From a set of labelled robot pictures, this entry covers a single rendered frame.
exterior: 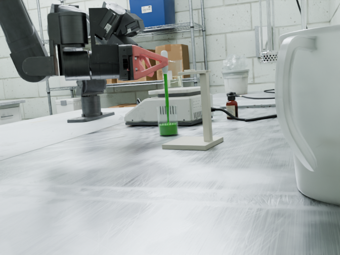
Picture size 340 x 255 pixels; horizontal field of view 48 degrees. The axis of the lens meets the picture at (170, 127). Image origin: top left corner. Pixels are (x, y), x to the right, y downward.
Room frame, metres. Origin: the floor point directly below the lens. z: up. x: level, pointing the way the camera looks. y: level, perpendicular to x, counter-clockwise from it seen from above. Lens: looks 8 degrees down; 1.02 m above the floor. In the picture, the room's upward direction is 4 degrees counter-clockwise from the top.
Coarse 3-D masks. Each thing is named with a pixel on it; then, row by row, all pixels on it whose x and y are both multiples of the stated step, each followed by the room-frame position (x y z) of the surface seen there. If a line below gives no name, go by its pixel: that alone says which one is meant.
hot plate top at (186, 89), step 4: (184, 88) 0.95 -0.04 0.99; (188, 88) 0.93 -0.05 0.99; (192, 88) 0.91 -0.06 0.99; (196, 88) 0.92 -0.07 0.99; (148, 92) 0.95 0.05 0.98; (152, 92) 0.94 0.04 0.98; (156, 92) 0.93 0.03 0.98; (160, 92) 0.93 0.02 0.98; (164, 92) 0.92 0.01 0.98; (168, 92) 0.92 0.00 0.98; (172, 92) 0.91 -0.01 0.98; (176, 92) 0.91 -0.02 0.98; (180, 92) 0.90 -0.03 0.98; (184, 92) 0.89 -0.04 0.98; (188, 92) 0.89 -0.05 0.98
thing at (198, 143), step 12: (180, 72) 0.64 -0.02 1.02; (192, 72) 0.62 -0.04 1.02; (204, 72) 0.62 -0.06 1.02; (204, 84) 0.63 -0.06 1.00; (204, 96) 0.63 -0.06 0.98; (204, 108) 0.63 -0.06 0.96; (204, 120) 0.63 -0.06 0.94; (204, 132) 0.63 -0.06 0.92; (168, 144) 0.63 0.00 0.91; (180, 144) 0.62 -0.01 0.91; (192, 144) 0.61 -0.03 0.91; (204, 144) 0.60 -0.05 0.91; (216, 144) 0.63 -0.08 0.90
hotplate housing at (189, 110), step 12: (168, 96) 0.94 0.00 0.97; (180, 96) 0.92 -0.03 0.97; (192, 96) 0.90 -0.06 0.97; (144, 108) 0.95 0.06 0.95; (180, 108) 0.90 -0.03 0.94; (192, 108) 0.89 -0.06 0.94; (132, 120) 0.97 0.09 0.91; (144, 120) 0.95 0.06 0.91; (156, 120) 0.93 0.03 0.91; (180, 120) 0.90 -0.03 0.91; (192, 120) 0.89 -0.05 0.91
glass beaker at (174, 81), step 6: (168, 60) 0.95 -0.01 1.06; (174, 60) 0.95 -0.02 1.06; (180, 60) 0.96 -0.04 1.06; (168, 66) 0.95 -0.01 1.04; (174, 66) 0.95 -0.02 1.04; (180, 66) 0.96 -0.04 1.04; (162, 72) 0.97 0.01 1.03; (168, 72) 0.95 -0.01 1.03; (174, 72) 0.95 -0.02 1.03; (162, 78) 0.98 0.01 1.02; (168, 78) 0.95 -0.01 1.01; (174, 78) 0.95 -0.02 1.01; (180, 78) 0.96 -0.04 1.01; (168, 84) 0.95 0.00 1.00; (174, 84) 0.95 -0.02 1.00; (180, 84) 0.96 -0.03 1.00
